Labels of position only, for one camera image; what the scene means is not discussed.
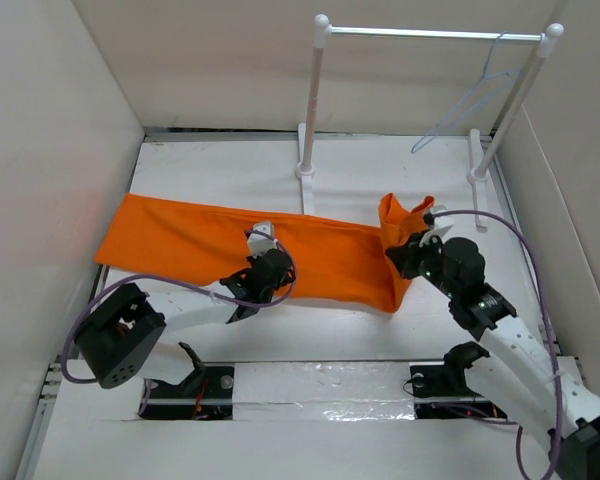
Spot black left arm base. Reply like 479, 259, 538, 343
137, 342, 235, 421

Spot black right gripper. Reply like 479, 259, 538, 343
384, 229, 458, 299

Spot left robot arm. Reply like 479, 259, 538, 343
74, 247, 295, 397

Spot orange trousers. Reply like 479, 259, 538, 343
93, 192, 436, 315

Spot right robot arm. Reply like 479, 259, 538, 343
386, 232, 600, 479

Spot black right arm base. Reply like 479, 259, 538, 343
403, 342, 513, 425

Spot white garment rack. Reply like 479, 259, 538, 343
295, 13, 565, 214

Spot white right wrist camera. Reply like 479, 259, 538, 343
419, 205, 454, 247

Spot blue wire hanger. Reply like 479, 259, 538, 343
410, 31, 521, 154

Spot silver tape strip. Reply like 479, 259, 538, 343
232, 361, 415, 422

